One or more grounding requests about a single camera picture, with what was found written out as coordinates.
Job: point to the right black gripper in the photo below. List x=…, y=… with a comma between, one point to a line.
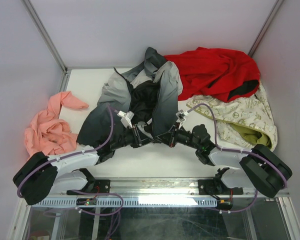
x=170, y=137

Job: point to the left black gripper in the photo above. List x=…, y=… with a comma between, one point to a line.
x=137, y=141

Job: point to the dark grey zip jacket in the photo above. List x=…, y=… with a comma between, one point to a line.
x=150, y=90

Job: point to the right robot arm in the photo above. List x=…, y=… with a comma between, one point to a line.
x=257, y=168

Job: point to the red jacket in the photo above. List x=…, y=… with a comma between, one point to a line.
x=224, y=74

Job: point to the cream patterned garment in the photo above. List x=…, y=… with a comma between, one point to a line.
x=245, y=121

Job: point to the pink cloth garment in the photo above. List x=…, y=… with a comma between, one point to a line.
x=50, y=134

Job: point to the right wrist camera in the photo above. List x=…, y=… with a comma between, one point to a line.
x=181, y=117

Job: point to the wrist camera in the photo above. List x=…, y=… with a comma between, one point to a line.
x=181, y=117
x=126, y=118

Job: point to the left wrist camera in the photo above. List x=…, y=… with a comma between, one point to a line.
x=126, y=118

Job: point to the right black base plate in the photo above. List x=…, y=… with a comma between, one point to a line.
x=216, y=188

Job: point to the aluminium front rail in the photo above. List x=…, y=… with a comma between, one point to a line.
x=155, y=186

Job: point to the white slotted cable duct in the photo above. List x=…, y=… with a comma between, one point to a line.
x=128, y=202

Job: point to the left aluminium corner post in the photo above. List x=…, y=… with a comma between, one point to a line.
x=44, y=34

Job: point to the aluminium corner post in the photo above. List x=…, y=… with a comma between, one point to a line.
x=44, y=34
x=266, y=25

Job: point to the right aluminium corner post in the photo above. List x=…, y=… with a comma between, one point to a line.
x=266, y=25

